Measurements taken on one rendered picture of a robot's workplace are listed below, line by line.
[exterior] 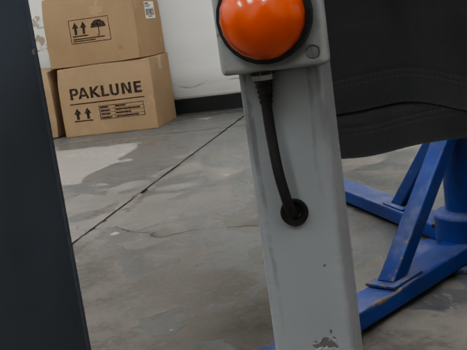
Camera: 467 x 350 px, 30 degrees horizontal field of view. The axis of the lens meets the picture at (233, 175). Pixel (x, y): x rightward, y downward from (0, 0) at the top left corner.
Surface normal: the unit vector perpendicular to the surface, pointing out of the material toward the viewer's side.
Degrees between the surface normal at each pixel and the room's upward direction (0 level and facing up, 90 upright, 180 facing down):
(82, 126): 90
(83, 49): 92
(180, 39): 90
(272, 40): 118
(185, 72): 90
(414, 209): 43
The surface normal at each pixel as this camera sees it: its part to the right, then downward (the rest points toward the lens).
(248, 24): -0.35, 0.40
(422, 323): -0.14, -0.97
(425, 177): -0.56, -0.56
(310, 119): -0.22, 0.22
